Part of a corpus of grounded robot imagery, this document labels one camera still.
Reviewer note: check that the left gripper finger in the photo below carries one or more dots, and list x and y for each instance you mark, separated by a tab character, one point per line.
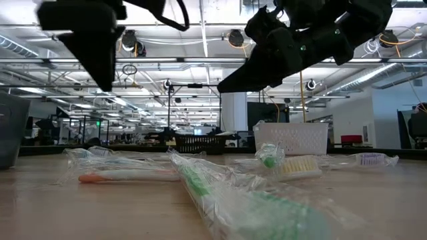
96	56

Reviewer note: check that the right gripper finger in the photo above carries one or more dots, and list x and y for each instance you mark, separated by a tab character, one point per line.
257	76

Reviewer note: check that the green toothbrush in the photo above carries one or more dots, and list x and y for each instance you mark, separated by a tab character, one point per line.
270	162
197	183

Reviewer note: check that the blue toothbrush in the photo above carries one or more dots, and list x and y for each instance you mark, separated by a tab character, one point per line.
100	151

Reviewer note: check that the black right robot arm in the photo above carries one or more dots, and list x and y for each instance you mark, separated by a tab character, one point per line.
367	20

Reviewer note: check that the black background cabinet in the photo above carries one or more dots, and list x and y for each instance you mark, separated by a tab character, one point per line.
267	116

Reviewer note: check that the white building column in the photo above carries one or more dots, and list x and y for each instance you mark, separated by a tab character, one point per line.
233	113

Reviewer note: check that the long ceiling light strip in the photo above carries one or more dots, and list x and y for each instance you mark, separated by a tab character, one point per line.
166	60

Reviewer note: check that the white plastic basket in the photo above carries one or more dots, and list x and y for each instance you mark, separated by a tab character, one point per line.
293	136

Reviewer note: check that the black plastic basket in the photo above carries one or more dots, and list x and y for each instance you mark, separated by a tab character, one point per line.
200	143

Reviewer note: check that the red box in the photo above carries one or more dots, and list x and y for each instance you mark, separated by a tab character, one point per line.
351	139

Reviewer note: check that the grey plastic bin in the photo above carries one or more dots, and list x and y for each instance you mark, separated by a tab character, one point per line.
13	133

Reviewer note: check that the dark background monitor stand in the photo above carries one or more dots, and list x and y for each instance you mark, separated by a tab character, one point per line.
402	133

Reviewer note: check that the purple toothbrush in wrapper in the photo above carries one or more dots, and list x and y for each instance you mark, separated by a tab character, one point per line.
370	159

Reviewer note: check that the person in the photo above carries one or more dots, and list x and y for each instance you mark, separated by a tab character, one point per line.
418	125

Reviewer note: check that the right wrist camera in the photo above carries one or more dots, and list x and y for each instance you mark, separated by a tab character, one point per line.
260	25

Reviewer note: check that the silver ventilation duct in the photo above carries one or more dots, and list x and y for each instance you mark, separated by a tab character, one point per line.
16	46
367	78

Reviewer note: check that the black background gantry frame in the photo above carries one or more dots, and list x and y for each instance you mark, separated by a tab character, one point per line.
195	85

